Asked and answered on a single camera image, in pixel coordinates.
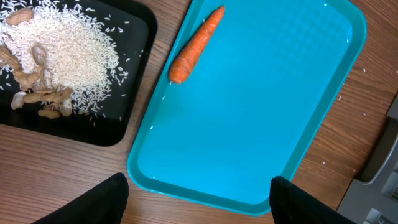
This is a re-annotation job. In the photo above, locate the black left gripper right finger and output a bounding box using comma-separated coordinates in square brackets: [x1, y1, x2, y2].
[269, 176, 354, 224]

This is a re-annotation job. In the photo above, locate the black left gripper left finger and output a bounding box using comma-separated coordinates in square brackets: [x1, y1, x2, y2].
[32, 172, 129, 224]

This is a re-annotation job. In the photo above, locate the grey dishwasher rack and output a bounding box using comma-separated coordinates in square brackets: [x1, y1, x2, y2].
[337, 98, 397, 223]

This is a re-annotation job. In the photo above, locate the black plastic bin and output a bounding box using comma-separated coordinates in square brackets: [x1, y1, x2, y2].
[1, 0, 157, 146]

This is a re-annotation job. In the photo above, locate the orange carrot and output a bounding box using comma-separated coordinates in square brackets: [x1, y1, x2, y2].
[169, 6, 226, 84]

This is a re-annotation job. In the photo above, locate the teal plastic tray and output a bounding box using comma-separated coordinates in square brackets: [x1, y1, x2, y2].
[127, 0, 367, 215]

